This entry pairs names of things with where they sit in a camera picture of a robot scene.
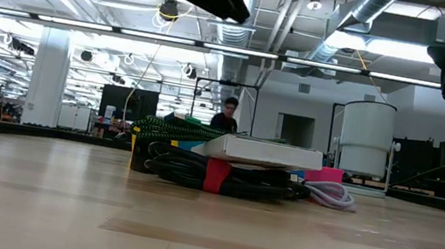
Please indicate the pink charger block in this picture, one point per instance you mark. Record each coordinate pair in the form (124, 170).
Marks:
(325, 175)

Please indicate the small white product box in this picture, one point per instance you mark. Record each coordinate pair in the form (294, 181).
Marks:
(258, 152)

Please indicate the large teal plastic bin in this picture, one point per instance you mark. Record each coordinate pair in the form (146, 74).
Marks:
(188, 145)

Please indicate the yellow plastic bin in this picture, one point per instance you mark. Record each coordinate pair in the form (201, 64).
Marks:
(132, 144)

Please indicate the small blue plastic bin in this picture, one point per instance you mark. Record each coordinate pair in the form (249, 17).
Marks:
(298, 174)

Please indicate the long ceiling light strip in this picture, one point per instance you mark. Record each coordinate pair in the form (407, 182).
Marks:
(74, 23)

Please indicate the large black screen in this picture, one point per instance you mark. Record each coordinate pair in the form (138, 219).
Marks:
(145, 106)

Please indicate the person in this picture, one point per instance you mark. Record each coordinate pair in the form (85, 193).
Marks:
(224, 122)

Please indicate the white wipes canister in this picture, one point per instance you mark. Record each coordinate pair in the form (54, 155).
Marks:
(109, 115)

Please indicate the white square pillar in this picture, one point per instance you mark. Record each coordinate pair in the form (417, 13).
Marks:
(48, 81)

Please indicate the white cabinet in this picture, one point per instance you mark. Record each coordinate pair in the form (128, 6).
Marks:
(73, 117)

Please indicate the black ceiling camera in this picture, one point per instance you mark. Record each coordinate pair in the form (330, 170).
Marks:
(169, 9)

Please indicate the silver ventilation duct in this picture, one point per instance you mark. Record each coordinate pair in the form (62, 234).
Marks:
(236, 34)
(373, 5)

